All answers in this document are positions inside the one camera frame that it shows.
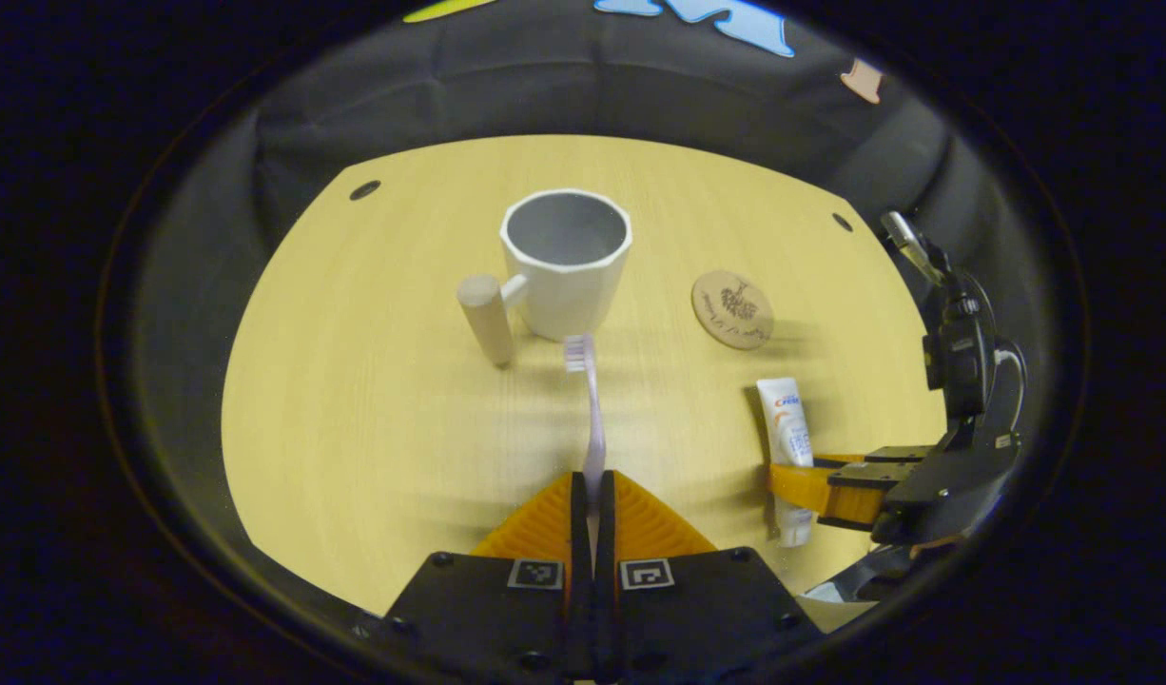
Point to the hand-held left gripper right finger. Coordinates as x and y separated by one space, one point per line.
606 533

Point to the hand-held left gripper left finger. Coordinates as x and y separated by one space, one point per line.
579 533

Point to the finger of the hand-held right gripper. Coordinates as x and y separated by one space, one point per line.
892 455
854 490

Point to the white toothpaste tube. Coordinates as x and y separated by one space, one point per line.
787 419

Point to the pale purple toothbrush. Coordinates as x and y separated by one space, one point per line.
592 419

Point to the round brown coaster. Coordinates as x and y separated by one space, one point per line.
732 309

